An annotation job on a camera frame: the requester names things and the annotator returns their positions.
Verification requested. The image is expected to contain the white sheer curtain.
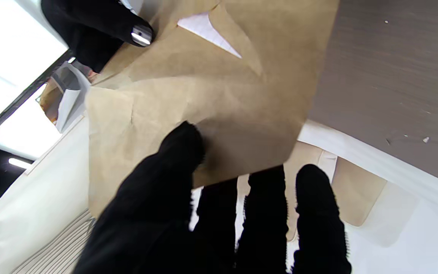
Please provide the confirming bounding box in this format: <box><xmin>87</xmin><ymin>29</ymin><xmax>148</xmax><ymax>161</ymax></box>
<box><xmin>192</xmin><ymin>120</ymin><xmax>438</xmax><ymax>274</ymax></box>

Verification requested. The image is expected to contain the cream printed backdrop sheet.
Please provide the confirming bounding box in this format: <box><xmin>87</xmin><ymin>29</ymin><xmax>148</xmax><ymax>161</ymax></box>
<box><xmin>0</xmin><ymin>114</ymin><xmax>98</xmax><ymax>274</ymax></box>

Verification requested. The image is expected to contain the white lined letter paper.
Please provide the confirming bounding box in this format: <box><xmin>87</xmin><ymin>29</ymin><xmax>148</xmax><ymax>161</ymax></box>
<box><xmin>177</xmin><ymin>12</ymin><xmax>242</xmax><ymax>59</ymax></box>

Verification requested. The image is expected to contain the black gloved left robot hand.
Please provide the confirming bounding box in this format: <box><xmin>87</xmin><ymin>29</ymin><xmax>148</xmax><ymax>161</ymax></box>
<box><xmin>73</xmin><ymin>121</ymin><xmax>352</xmax><ymax>274</ymax></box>

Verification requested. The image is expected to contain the brown paper envelope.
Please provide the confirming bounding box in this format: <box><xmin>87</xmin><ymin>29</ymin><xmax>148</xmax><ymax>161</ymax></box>
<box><xmin>86</xmin><ymin>0</ymin><xmax>340</xmax><ymax>217</ymax></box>

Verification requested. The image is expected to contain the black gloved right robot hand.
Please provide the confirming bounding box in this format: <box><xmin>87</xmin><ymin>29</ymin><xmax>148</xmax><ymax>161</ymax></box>
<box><xmin>40</xmin><ymin>0</ymin><xmax>155</xmax><ymax>73</ymax></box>

